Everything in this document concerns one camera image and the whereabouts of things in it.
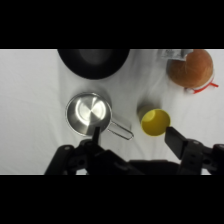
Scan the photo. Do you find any red bag clip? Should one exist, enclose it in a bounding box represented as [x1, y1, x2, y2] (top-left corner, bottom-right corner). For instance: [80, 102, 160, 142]
[184, 79, 220, 95]

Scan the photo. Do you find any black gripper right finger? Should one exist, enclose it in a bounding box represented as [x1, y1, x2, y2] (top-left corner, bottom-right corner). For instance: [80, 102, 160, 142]
[165, 125, 224, 175]

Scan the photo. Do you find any yellow plastic cup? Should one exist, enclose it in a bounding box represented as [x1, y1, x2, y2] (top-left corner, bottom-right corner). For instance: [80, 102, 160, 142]
[137, 103, 172, 137]

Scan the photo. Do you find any black bowl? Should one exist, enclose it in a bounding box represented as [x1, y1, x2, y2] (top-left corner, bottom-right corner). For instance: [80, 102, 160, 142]
[57, 49, 131, 80]

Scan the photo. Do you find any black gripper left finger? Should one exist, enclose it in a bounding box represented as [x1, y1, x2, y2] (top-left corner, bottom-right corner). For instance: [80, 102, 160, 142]
[44, 125, 141, 175]

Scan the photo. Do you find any steel pot with wire handle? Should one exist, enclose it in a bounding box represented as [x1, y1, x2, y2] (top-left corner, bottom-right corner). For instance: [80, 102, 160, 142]
[64, 92, 135, 141]

